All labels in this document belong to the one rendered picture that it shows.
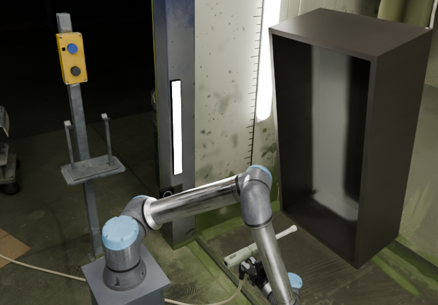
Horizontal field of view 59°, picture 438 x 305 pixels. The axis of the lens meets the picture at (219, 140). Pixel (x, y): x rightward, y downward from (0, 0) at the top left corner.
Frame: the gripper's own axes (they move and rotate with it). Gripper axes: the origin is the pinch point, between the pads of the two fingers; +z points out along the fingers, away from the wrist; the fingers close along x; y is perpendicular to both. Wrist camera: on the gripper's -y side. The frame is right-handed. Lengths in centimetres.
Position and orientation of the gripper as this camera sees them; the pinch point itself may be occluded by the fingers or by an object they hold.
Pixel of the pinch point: (243, 256)
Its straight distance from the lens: 215.5
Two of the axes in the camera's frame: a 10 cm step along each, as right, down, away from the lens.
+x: 8.2, -2.9, 5.0
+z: -5.7, -4.8, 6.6
